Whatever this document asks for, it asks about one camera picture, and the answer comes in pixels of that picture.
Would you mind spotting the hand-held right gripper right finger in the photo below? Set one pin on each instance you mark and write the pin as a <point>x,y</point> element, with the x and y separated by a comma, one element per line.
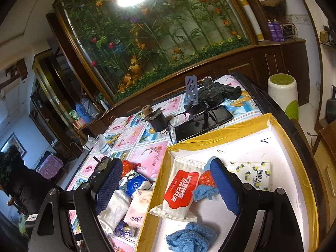
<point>225,186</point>

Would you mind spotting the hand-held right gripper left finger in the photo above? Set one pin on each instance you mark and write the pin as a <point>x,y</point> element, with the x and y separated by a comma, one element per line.
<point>108,186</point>

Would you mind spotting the blue tissue pack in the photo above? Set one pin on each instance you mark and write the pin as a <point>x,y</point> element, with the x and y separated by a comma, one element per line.
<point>136,184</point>

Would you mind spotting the yellow cardboard box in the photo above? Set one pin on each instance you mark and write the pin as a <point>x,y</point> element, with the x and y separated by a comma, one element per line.
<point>278,147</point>

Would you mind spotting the small blue cloth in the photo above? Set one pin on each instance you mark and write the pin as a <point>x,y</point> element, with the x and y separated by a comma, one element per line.
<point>206,192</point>

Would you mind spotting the small red orange packet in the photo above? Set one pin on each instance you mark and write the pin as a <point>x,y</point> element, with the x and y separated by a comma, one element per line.
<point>205,178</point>

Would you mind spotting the white tissue pack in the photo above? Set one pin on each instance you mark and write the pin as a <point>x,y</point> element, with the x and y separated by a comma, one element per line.
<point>114,211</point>

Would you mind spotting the lemon print tissue pack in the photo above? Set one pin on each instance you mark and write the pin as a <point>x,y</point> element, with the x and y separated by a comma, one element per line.
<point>250,175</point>

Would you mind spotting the red plastic bag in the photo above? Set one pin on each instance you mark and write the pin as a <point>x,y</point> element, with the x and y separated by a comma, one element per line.
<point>130,166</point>

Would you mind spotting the pink tissue pack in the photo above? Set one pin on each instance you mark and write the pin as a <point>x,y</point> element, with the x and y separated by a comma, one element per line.
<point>137,206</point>

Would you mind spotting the clear plastic cup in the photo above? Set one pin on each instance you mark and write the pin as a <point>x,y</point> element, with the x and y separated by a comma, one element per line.
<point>99,143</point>

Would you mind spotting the white wipes pack red label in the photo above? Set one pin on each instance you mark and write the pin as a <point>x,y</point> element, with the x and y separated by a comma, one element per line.
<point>181,189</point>

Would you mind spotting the purple print tissue pack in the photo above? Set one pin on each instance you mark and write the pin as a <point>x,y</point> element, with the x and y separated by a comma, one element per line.
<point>126,231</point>

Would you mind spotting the fruit and flower printed tablecloth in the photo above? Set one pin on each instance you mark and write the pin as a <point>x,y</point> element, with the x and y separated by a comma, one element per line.
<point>147,149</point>

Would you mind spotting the purple patterned box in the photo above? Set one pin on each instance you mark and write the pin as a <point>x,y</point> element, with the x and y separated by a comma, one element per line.
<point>50,166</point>

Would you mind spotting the large blue cloth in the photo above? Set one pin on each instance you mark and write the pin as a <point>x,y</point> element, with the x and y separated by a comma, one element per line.
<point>191,237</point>

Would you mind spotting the black tablet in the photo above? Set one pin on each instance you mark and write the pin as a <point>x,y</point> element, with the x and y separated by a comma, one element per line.
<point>194,130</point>

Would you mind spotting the dark jar with cork lid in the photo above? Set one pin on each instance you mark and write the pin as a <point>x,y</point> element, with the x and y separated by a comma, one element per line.
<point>157,120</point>

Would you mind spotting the eyeglasses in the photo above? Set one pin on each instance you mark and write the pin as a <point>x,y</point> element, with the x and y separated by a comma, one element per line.
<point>190,112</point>

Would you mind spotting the black device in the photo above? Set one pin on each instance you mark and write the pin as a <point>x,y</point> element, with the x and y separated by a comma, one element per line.
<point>218,92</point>

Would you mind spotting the blue phone stand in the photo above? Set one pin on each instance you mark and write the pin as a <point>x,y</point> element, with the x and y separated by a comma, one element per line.
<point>191,90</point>

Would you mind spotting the tall wooden display cabinet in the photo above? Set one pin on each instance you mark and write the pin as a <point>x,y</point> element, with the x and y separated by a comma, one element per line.
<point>50,97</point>

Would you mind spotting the white and green vase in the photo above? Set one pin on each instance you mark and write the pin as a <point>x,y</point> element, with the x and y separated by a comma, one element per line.
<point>283,94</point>

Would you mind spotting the dark wooden cabinet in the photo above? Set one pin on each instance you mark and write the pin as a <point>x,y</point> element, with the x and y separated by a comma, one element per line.
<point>236,63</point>

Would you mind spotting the glass tank with artificial flowers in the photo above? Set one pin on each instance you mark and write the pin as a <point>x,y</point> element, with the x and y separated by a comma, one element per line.
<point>157,44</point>

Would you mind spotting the purple spray can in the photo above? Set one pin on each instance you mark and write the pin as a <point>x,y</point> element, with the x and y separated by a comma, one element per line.
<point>270,30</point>
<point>278,31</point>

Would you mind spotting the rolled white poster yellow bands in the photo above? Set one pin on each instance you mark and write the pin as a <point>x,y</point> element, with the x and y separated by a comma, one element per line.
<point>249,8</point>

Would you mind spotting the brown wooden ornament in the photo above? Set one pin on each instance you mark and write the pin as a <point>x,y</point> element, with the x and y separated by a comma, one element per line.
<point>274,2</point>

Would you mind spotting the framed wall picture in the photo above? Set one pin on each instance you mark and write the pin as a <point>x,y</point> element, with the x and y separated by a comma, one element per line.
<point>13,145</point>

